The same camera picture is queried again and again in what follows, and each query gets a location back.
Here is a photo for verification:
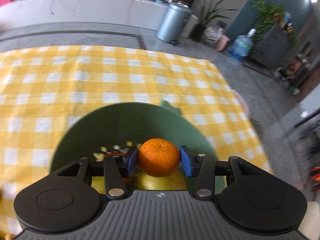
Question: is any dark grey cabinet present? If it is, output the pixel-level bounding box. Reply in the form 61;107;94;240
249;24;292;71

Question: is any small orange middle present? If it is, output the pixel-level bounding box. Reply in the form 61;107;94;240
105;152;132;184

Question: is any large orange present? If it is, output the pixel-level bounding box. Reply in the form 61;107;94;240
138;138;180;177

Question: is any yellow green pear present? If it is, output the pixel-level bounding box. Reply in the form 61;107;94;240
135;170;188;191

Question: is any blue water jug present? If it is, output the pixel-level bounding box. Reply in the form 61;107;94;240
228;28;256;61

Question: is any green ceramic bowl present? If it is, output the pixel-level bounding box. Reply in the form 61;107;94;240
49;100;218;196

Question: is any white plastic bag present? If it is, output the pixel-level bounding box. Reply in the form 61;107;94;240
201;27;223;47

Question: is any potted long-leaf plant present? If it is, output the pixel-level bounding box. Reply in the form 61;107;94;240
189;0;238;41

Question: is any grey metal trash bin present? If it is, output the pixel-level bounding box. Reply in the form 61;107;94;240
156;3;193;45

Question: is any pink stool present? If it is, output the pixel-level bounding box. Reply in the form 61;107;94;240
215;35;230;51

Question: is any white marble tv console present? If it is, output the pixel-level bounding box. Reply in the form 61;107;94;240
1;0;167;30

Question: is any trailing green pothos plant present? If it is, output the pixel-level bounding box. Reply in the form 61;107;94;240
253;0;285;47

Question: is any yellow white checkered tablecloth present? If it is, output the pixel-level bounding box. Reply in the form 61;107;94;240
1;46;271;236

